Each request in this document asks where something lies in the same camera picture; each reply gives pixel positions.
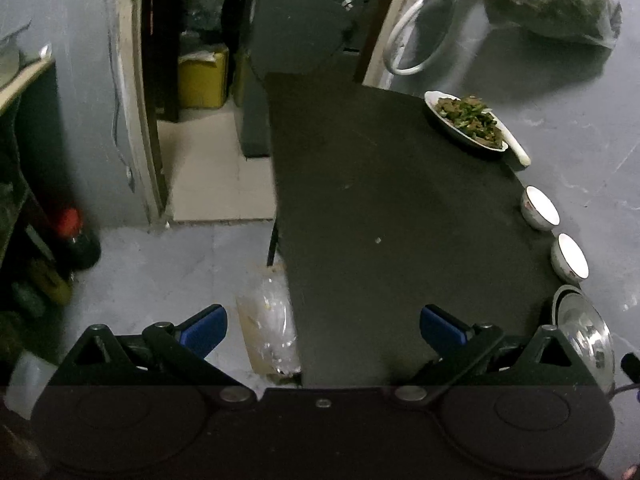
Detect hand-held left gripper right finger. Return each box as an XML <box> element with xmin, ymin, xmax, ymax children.
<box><xmin>390</xmin><ymin>304</ymin><xmax>597</xmax><ymax>407</ymax></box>

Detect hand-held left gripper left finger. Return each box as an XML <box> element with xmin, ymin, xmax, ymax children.
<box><xmin>50</xmin><ymin>304</ymin><xmax>257</xmax><ymax>407</ymax></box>

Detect steel plate with sticker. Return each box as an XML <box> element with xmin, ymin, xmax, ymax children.
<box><xmin>556</xmin><ymin>290</ymin><xmax>617</xmax><ymax>396</ymax></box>

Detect white ceramic bowl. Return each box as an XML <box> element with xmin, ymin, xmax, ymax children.
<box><xmin>550</xmin><ymin>232</ymin><xmax>590</xmax><ymax>283</ymax></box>
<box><xmin>520</xmin><ymin>185</ymin><xmax>561</xmax><ymax>232</ymax></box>

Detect clear plastic bag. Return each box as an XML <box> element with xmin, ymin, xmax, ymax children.
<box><xmin>235</xmin><ymin>260</ymin><xmax>303</xmax><ymax>376</ymax></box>

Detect dark bottle with red cap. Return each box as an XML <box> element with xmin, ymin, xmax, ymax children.
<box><xmin>52</xmin><ymin>207</ymin><xmax>103</xmax><ymax>271</ymax></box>

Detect white plastic container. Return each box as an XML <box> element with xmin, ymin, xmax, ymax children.
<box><xmin>5</xmin><ymin>352</ymin><xmax>58</xmax><ymax>418</ymax></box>

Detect white plate of stir-fry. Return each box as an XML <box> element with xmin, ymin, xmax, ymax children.
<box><xmin>424</xmin><ymin>90</ymin><xmax>510</xmax><ymax>152</ymax></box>

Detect yellow plastic jug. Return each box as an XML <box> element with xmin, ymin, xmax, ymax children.
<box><xmin>177</xmin><ymin>42</ymin><xmax>231</xmax><ymax>109</ymax></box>

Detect wooden counter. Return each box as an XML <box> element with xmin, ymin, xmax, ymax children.
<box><xmin>0</xmin><ymin>57</ymin><xmax>58</xmax><ymax>111</ymax></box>

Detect grey cabinet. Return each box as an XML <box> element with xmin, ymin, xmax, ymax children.
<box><xmin>235</xmin><ymin>0</ymin><xmax>373</xmax><ymax>158</ymax></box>

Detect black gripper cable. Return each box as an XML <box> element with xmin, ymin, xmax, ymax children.
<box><xmin>607</xmin><ymin>381</ymin><xmax>640</xmax><ymax>402</ymax></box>

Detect white hose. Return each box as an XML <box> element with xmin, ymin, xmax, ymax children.
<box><xmin>382</xmin><ymin>0</ymin><xmax>453</xmax><ymax>77</ymax></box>

